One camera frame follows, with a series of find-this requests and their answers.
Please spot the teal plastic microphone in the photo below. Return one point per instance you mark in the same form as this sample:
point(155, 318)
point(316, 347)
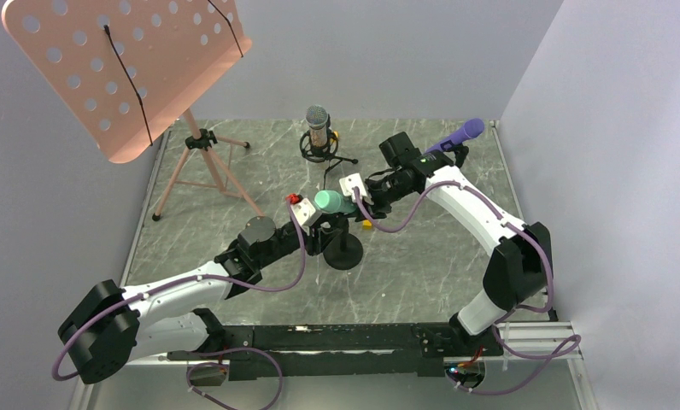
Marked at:
point(333, 202)

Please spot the black shock mount tripod stand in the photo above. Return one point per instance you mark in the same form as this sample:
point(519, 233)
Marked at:
point(331, 156)

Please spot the pink perforated music stand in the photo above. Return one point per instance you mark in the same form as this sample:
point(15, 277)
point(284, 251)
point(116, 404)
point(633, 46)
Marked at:
point(128, 69)

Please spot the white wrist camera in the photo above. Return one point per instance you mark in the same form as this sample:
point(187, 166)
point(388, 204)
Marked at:
point(304, 210)
point(353, 186)

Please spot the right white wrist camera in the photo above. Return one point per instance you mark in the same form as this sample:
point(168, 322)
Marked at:
point(353, 186)

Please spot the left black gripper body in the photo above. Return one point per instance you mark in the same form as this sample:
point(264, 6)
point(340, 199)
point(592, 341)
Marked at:
point(322, 225)

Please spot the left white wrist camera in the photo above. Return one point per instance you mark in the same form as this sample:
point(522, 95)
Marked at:
point(304, 210)

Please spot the black round-base microphone stand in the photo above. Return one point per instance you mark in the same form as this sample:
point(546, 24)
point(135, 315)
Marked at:
point(460, 154)

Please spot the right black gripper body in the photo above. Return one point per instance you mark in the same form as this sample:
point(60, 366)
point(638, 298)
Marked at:
point(368, 196)

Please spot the purple plastic microphone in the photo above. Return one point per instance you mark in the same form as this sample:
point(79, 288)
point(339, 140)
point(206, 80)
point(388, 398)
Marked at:
point(470, 130)

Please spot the black base frame bar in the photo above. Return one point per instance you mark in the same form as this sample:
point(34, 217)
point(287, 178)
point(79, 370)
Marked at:
point(258, 351)

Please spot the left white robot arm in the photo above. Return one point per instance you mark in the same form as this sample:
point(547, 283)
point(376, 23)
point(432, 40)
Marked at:
point(112, 326)

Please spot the glitter microphone with mesh head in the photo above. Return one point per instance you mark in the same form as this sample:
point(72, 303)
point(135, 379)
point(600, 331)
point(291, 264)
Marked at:
point(317, 119)

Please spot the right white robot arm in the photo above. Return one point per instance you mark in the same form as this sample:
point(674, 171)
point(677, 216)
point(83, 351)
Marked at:
point(519, 275)

